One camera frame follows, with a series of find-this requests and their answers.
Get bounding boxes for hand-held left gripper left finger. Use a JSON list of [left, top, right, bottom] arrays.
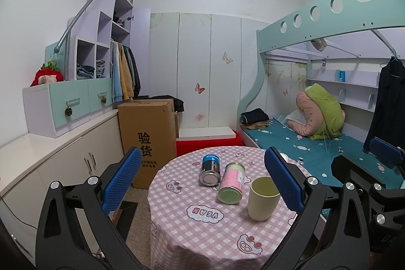
[[35, 147, 141, 270]]

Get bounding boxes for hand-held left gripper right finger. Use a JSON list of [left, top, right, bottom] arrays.
[[264, 147, 371, 270]]

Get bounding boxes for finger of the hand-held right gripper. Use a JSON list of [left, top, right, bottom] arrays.
[[331, 155, 405, 226], [370, 136, 405, 167]]

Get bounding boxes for cream cup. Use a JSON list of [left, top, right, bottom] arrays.
[[247, 176, 281, 222]]

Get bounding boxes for teal printed bed sheet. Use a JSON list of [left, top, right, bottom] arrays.
[[244, 114, 405, 190]]

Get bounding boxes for pink can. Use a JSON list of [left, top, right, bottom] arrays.
[[218, 162, 247, 205]]

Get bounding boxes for black hanging jacket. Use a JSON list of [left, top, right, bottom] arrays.
[[363, 56, 405, 152]]

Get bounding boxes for tan folded clothes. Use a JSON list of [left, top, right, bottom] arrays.
[[239, 121, 273, 131]]

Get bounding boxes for white low cabinet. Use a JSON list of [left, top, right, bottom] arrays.
[[0, 107, 128, 264]]

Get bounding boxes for cardboard box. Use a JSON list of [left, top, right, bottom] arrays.
[[118, 98, 178, 190]]

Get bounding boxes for white pillow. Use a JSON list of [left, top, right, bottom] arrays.
[[282, 109, 309, 127]]

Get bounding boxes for dark folded clothes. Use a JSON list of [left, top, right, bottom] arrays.
[[240, 108, 270, 125]]

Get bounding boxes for green blanket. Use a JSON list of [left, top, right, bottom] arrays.
[[305, 83, 344, 141]]

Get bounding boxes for blue can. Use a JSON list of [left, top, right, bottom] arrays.
[[199, 154, 222, 187]]

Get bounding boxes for pink green rolled quilt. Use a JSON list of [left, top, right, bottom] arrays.
[[296, 91, 346, 138]]

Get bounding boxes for white board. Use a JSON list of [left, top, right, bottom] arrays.
[[179, 127, 235, 141]]

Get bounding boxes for black bag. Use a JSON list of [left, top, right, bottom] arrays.
[[149, 95, 185, 114]]

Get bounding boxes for pink checked tablecloth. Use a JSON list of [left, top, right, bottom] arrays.
[[147, 146, 317, 270]]

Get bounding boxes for teal drawer unit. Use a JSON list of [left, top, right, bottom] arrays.
[[22, 77, 115, 138]]

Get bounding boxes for hanging clothes row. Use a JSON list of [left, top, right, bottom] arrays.
[[118, 44, 135, 100]]

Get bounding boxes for light blue hanging shirt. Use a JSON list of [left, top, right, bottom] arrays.
[[110, 40, 123, 102]]

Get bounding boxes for dark hanging coat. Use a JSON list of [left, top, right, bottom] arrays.
[[127, 47, 141, 97]]

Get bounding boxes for folded jeans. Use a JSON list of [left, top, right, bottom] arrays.
[[76, 65, 95, 80]]

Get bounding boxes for red plush toy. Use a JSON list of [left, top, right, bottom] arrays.
[[31, 60, 64, 87]]

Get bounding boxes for white wardrobe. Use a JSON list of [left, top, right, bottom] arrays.
[[149, 12, 263, 131]]

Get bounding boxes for purple stair cabinet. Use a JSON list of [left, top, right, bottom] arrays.
[[68, 0, 151, 100]]

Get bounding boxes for grey metal handrail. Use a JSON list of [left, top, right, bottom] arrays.
[[56, 0, 138, 81]]

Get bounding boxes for white wall shelf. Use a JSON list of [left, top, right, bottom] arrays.
[[307, 69, 381, 112]]

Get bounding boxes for teal bunk bed frame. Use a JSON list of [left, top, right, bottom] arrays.
[[237, 0, 405, 149]]

